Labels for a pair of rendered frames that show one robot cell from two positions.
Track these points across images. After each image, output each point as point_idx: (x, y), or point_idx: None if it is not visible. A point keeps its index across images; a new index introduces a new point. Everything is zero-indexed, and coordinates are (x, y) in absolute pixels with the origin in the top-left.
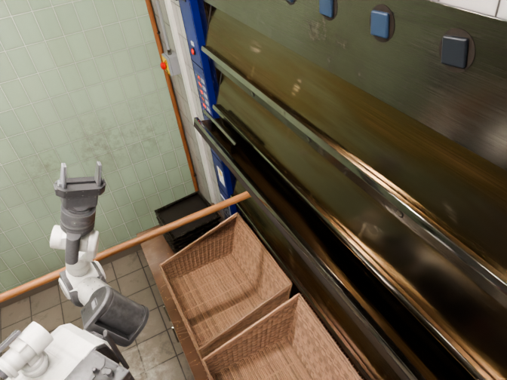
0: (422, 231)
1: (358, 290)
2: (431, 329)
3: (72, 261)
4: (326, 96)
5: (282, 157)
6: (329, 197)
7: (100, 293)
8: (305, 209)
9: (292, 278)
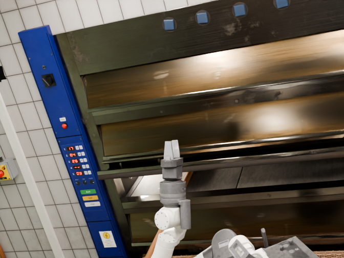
0: (340, 86)
1: None
2: None
3: (190, 224)
4: (246, 62)
5: (210, 136)
6: (267, 127)
7: (220, 236)
8: (249, 154)
9: None
